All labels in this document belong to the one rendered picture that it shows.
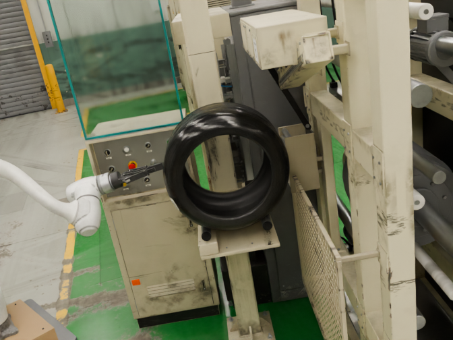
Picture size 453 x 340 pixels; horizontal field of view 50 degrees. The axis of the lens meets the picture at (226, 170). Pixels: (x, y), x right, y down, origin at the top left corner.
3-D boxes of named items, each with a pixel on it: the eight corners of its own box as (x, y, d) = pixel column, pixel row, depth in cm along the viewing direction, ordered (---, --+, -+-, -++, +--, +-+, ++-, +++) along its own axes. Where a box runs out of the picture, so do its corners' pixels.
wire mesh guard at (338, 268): (302, 281, 276) (288, 168, 252) (305, 280, 276) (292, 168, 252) (349, 409, 192) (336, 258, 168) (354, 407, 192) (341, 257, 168)
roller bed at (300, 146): (284, 179, 264) (278, 127, 254) (311, 174, 265) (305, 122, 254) (291, 193, 246) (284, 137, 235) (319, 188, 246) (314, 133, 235)
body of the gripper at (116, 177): (107, 177, 212) (127, 171, 211) (110, 170, 220) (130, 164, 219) (114, 192, 214) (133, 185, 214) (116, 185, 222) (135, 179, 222)
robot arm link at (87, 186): (104, 183, 225) (106, 205, 216) (73, 193, 225) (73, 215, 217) (94, 168, 217) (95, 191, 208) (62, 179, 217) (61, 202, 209)
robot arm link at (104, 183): (98, 172, 220) (110, 168, 220) (106, 189, 223) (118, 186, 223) (94, 179, 211) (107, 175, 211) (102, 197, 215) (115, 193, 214)
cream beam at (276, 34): (243, 50, 225) (238, 18, 220) (296, 41, 225) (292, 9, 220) (259, 71, 168) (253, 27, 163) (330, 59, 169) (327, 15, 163)
